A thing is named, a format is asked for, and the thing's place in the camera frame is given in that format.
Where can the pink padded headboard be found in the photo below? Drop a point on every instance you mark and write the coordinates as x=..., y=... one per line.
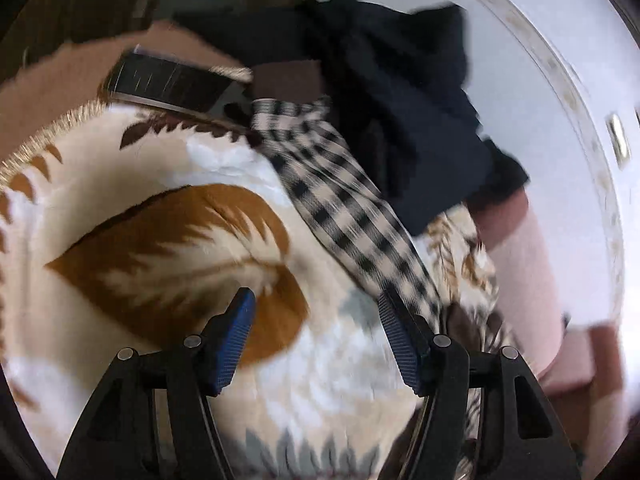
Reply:
x=528, y=297

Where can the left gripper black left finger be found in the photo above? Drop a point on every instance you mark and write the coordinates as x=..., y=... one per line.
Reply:
x=116, y=436

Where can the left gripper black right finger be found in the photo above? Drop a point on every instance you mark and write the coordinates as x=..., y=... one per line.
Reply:
x=488, y=402

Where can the dark navy garment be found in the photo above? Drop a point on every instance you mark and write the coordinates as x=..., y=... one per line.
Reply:
x=395, y=82

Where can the black beige checkered garment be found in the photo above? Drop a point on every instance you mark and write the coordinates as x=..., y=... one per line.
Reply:
x=341, y=205

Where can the pink pillow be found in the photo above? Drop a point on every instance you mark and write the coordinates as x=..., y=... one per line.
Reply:
x=587, y=358

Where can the leaf pattern fleece blanket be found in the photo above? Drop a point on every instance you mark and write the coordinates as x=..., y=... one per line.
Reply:
x=121, y=227

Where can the black rectangular box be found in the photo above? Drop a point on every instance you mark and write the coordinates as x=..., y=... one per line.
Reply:
x=163, y=82

